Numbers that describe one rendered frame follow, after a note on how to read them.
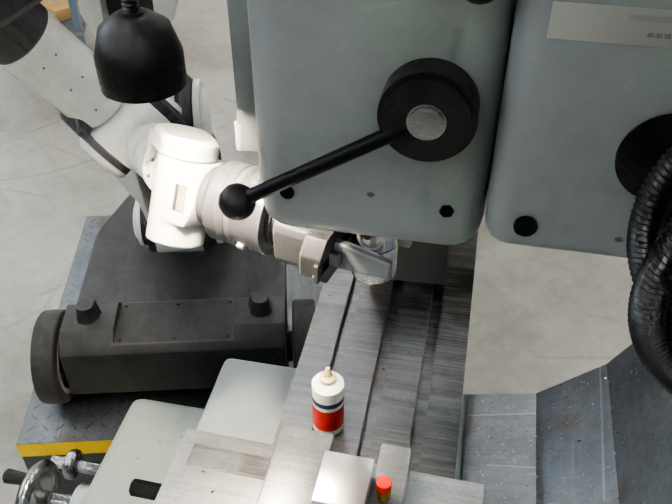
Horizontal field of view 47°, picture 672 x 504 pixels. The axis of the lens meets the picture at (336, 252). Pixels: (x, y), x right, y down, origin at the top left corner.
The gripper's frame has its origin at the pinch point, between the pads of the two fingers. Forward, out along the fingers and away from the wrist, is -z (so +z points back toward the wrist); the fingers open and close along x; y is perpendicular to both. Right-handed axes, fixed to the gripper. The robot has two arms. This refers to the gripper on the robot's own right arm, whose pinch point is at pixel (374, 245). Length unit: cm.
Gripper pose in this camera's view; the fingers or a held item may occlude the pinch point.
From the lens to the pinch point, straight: 77.9
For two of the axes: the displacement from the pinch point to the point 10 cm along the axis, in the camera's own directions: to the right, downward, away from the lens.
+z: -9.0, -2.8, 3.2
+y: -0.1, 7.6, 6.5
